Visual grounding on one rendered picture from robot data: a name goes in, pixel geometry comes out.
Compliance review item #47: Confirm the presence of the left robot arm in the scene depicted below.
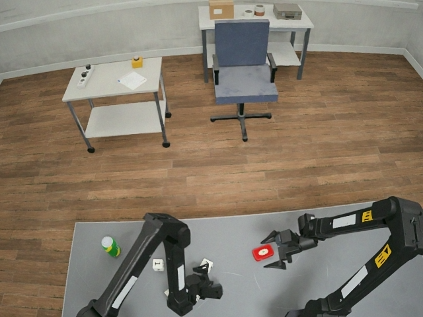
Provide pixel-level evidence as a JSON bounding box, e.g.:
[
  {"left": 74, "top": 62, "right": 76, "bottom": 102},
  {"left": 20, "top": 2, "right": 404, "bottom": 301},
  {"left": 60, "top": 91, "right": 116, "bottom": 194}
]
[{"left": 76, "top": 213, "right": 223, "bottom": 317}]

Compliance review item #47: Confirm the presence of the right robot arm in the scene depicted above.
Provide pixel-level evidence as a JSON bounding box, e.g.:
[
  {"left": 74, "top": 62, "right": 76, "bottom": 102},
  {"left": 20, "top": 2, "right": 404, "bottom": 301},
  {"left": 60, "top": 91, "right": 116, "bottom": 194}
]
[{"left": 275, "top": 196, "right": 423, "bottom": 317}]

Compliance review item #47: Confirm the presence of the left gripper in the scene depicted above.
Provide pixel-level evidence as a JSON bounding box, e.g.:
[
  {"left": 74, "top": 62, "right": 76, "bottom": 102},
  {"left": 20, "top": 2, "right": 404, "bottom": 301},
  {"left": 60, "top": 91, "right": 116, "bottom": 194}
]
[{"left": 193, "top": 264, "right": 213, "bottom": 286}]

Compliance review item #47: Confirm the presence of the green soda can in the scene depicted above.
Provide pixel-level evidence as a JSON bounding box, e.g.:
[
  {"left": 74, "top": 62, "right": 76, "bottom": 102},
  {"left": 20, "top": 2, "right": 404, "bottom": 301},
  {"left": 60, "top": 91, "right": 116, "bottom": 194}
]
[{"left": 102, "top": 236, "right": 120, "bottom": 257}]

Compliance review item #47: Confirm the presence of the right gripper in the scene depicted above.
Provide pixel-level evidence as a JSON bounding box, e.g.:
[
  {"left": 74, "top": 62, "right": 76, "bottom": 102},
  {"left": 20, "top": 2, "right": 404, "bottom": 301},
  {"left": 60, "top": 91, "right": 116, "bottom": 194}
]
[{"left": 261, "top": 230, "right": 292, "bottom": 270}]

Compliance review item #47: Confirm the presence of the white number cube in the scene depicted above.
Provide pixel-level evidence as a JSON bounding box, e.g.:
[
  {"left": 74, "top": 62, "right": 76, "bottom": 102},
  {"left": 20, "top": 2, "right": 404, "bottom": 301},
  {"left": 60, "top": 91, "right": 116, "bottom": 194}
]
[
  {"left": 153, "top": 260, "right": 164, "bottom": 271},
  {"left": 200, "top": 259, "right": 213, "bottom": 273}
]

